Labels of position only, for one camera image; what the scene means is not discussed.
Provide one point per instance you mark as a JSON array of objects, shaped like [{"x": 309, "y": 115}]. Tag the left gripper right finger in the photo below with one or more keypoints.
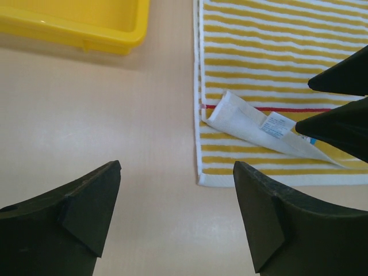
[{"x": 292, "y": 233}]

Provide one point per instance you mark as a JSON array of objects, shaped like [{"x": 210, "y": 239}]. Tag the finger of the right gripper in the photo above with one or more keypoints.
[
  {"x": 348, "y": 77},
  {"x": 344, "y": 127}
]

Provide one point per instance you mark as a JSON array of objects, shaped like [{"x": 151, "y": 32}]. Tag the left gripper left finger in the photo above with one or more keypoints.
[{"x": 62, "y": 231}]

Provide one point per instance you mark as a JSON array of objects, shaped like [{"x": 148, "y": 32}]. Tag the yellow striped towel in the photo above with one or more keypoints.
[{"x": 252, "y": 64}]

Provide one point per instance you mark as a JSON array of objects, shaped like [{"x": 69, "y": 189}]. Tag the yellow plastic tray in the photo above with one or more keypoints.
[{"x": 108, "y": 26}]

